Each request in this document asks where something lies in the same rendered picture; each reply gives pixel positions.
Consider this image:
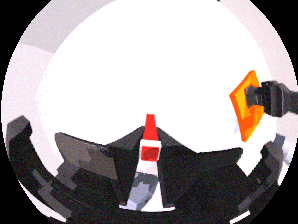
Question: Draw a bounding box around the lavender sloped panel with square hole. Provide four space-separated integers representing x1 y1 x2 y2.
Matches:
120 172 160 210

